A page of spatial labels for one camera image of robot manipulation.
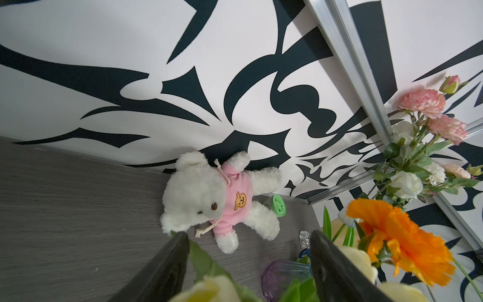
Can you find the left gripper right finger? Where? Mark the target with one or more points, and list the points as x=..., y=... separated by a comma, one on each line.
x=335, y=277

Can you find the mixed sunflower bouquet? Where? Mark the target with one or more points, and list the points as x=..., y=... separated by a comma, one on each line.
x=389, y=236

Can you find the tulip bouquet blue white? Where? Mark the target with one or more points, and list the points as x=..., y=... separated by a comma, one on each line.
x=347, y=227

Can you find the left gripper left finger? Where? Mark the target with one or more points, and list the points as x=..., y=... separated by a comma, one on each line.
x=162, y=277

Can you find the pink and white flower bouquet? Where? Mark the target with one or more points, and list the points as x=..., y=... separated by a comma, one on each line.
x=408, y=171

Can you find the purple glass vase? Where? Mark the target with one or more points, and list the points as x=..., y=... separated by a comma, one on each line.
x=278, y=276

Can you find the white teddy bear pink shirt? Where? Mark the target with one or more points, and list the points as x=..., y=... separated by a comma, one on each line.
x=221, y=195

